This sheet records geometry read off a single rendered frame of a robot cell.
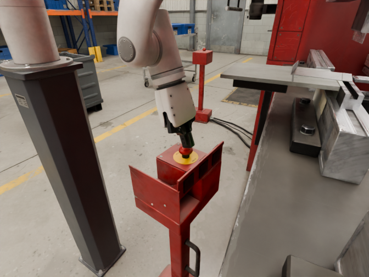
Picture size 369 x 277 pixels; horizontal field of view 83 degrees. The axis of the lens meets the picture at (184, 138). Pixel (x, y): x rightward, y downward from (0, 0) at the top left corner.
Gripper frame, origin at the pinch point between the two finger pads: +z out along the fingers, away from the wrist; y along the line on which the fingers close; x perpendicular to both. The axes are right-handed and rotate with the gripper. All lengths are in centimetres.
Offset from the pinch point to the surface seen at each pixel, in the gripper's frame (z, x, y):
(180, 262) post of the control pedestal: 43.8, -12.7, 7.3
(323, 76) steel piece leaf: -7.0, 29.2, -22.0
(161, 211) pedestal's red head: 12.7, -1.5, 14.6
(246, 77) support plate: -11.7, 14.8, -11.0
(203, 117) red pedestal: 41, -111, -160
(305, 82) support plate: -7.7, 26.7, -14.3
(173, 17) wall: -206, -500, -661
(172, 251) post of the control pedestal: 39.3, -14.8, 7.4
